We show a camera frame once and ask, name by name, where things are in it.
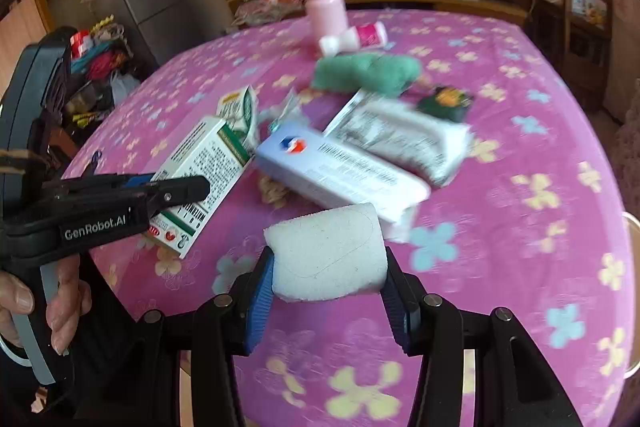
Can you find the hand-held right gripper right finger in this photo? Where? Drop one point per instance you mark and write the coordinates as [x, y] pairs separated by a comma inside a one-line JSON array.
[[396, 302]]

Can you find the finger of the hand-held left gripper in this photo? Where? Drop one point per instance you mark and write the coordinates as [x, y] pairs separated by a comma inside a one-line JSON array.
[[180, 192], [135, 180]]

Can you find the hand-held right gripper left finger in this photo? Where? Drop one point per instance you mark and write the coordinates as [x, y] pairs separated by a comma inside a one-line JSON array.
[[260, 297]]

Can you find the green and white medicine box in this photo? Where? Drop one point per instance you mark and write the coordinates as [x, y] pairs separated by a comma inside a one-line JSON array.
[[210, 162]]

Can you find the white foam block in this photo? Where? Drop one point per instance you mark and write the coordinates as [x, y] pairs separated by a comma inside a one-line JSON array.
[[325, 252]]

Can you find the green and white tissue pack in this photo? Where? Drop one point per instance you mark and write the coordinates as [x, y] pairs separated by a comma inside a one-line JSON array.
[[240, 107]]

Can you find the green towel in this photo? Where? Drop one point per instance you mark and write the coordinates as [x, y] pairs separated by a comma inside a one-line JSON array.
[[365, 72]]

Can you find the white-rimmed waste bin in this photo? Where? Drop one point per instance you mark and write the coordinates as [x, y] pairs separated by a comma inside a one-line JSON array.
[[631, 221]]

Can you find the person's left hand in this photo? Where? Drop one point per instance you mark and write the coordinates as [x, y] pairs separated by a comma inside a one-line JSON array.
[[70, 302]]

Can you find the white plastic bag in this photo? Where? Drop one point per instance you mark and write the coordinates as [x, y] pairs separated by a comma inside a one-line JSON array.
[[122, 88]]

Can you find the crumpled beige paper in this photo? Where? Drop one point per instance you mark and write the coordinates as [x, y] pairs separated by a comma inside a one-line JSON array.
[[274, 192]]

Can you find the pile of colourful bags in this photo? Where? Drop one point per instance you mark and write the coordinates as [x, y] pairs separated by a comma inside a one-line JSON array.
[[100, 57]]

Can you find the pink floral tablecloth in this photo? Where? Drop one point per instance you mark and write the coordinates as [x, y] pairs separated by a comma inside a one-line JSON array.
[[500, 217]]

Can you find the long white and blue box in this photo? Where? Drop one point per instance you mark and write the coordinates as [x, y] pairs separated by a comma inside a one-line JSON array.
[[340, 167]]

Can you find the white printed plastic packet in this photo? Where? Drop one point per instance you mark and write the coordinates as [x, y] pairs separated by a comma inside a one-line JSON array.
[[400, 137]]

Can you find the dark green snack packet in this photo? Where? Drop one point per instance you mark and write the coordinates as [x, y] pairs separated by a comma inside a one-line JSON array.
[[445, 103]]

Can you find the pink bottle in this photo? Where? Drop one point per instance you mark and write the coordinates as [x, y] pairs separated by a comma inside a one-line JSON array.
[[325, 12]]

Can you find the small white pink-label bottle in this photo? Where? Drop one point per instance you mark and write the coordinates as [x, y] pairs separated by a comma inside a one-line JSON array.
[[360, 36]]

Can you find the wooden cabinet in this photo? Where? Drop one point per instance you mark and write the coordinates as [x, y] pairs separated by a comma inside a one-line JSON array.
[[450, 4]]

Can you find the wooden chair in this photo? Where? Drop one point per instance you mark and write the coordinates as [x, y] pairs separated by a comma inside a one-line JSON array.
[[575, 32]]

